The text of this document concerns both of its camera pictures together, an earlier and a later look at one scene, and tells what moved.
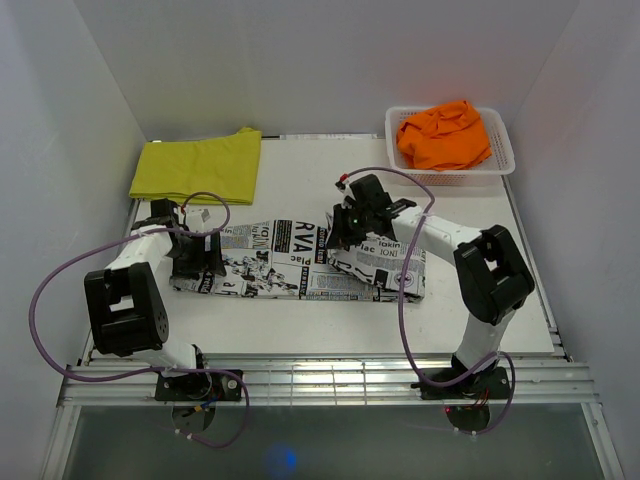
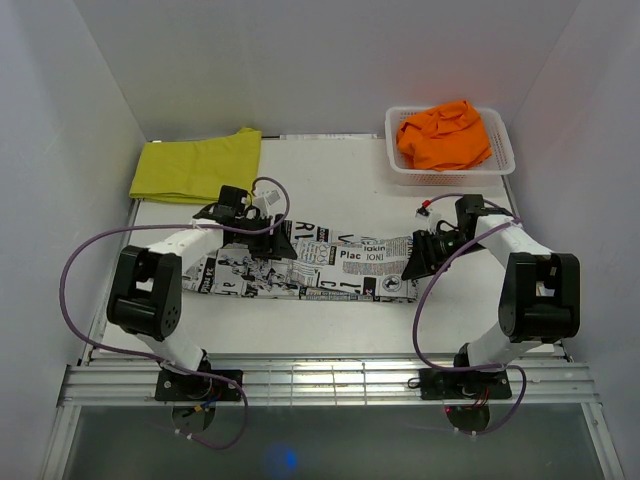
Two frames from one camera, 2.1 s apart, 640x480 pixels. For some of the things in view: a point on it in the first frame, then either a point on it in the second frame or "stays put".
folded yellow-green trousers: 180,169 stays put
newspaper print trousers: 291,258 stays put
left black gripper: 205,260 → 275,246
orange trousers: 451,136 stays put
